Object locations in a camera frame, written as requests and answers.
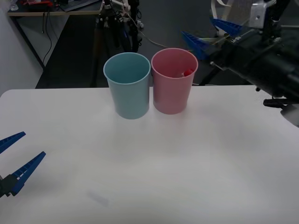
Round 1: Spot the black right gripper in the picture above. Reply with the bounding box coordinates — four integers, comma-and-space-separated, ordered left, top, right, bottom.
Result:
181, 16, 265, 71

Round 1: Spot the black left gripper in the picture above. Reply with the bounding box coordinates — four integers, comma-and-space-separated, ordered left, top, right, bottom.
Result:
0, 131, 47, 199

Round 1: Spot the small bottle with red cap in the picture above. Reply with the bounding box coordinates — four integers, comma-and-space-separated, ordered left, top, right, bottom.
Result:
179, 68, 194, 78

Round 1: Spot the white office chair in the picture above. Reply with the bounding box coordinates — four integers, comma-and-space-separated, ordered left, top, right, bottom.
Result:
209, 0, 232, 39

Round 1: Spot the pink plastic bin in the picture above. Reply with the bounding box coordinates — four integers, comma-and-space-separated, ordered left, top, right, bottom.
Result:
150, 48, 199, 115

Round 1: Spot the pale blue plastic bin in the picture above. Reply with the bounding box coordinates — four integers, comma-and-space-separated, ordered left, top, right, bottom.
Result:
103, 52, 151, 120

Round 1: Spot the dark desk with wooden edge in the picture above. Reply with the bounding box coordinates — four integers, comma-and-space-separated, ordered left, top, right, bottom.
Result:
7, 0, 105, 89

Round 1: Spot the pale floor cable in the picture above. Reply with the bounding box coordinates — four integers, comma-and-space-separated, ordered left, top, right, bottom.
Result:
125, 8, 194, 51

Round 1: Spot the black hanging cable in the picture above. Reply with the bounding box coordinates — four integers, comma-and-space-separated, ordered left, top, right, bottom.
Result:
41, 11, 53, 70

